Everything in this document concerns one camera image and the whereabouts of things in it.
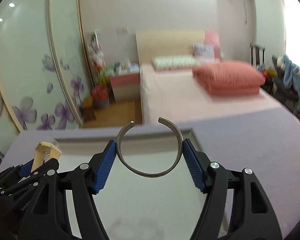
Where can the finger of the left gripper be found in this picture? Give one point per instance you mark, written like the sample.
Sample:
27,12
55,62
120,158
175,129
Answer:
43,168

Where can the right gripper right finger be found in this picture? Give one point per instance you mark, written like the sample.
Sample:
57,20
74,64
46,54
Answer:
252,216

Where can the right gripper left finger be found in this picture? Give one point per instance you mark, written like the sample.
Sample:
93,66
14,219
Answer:
47,215

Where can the cream yellow wristwatch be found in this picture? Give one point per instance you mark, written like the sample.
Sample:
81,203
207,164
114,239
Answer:
42,150

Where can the silver cuff bangle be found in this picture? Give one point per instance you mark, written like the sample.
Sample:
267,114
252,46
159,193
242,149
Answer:
153,155

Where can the lilac tablecloth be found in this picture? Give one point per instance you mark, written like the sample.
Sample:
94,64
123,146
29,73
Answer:
133,207

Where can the red waste bin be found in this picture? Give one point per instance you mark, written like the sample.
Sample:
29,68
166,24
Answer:
101,96

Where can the sliding wardrobe with flower print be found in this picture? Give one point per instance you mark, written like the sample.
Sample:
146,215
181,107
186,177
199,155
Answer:
43,67

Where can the pink white nightstand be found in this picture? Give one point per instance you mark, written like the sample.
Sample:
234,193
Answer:
126,87

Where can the plush toy display column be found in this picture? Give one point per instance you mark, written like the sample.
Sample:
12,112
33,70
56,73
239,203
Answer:
96,57

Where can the blue plush clothing pile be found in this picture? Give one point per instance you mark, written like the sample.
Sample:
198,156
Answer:
287,82

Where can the coral folded duvet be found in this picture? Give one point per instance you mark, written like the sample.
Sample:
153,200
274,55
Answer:
229,77

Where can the bed with pink sheet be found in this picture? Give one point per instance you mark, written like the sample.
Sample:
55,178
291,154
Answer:
175,94

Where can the black wooden chair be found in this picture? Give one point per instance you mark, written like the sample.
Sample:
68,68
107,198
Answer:
257,54

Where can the white floral pillow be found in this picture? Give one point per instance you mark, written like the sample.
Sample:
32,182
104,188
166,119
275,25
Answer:
174,62

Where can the small patterned cushion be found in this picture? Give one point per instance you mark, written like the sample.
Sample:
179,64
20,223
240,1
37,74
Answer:
203,50

